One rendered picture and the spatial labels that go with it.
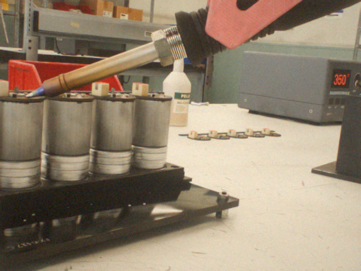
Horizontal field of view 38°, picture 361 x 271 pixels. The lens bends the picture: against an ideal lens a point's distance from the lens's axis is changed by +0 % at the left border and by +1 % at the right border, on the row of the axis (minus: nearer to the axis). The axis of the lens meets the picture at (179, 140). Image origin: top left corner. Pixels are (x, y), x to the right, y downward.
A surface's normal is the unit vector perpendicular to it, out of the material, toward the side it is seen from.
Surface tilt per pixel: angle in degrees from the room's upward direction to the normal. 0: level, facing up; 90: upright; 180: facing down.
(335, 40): 90
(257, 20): 99
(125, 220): 0
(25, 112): 90
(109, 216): 0
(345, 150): 90
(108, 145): 90
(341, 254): 0
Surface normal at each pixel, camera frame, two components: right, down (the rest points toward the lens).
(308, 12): 0.25, 0.74
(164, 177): 0.72, 0.18
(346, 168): -0.60, 0.08
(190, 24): 0.45, -0.40
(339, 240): 0.09, -0.98
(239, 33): -0.07, 0.32
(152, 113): 0.15, 0.18
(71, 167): 0.48, 0.19
